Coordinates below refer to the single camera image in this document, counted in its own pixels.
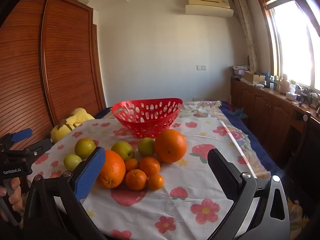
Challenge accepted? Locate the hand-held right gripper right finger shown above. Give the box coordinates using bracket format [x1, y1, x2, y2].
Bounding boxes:
[207, 148, 291, 240]

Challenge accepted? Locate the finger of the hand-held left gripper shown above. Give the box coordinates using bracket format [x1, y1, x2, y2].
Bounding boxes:
[0, 128, 33, 147]
[5, 138, 53, 167]

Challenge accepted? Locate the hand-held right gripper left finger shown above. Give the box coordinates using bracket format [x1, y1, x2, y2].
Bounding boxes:
[22, 146, 107, 240]

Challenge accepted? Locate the large orange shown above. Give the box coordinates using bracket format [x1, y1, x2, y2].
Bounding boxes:
[97, 149, 126, 189]
[154, 129, 187, 163]

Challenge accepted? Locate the small tangerine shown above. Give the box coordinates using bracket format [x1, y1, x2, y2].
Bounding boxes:
[139, 156, 161, 176]
[147, 173, 165, 191]
[124, 158, 140, 172]
[125, 169, 148, 191]

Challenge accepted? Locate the red perforated plastic basket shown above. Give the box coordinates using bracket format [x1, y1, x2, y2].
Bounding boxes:
[112, 98, 183, 139]

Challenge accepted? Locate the person's left hand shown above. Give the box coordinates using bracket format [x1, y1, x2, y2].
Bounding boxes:
[0, 177, 23, 213]

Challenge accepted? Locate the yellow plush toy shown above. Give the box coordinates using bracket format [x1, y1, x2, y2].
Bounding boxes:
[51, 107, 95, 144]

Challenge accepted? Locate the white strawberry print cloth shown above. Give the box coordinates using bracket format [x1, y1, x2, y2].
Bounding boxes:
[26, 120, 270, 240]

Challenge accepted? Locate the floral bedsheet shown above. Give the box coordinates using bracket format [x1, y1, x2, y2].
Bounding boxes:
[180, 101, 248, 140]

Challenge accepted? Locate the long wooden cabinet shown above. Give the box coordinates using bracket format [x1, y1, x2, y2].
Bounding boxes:
[230, 77, 320, 170]

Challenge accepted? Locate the wooden slatted wardrobe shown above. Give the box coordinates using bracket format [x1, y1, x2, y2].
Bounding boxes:
[0, 0, 108, 150]

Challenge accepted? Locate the dark chair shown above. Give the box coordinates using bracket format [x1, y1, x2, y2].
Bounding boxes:
[282, 111, 320, 200]

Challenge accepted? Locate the open cardboard box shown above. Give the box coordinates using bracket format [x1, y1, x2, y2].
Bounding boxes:
[244, 70, 265, 84]

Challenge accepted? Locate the stack of purple packages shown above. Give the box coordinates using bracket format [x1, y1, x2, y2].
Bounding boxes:
[230, 65, 250, 79]

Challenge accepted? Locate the white plastic bottle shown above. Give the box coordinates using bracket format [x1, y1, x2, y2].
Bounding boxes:
[280, 74, 290, 94]

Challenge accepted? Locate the patterned beige curtain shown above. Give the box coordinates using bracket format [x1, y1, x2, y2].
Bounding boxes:
[232, 0, 260, 73]

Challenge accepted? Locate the wooden framed window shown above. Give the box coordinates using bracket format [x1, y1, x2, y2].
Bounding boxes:
[255, 0, 320, 93]

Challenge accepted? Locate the white wall air conditioner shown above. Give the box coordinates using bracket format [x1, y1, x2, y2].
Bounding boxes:
[185, 0, 234, 18]

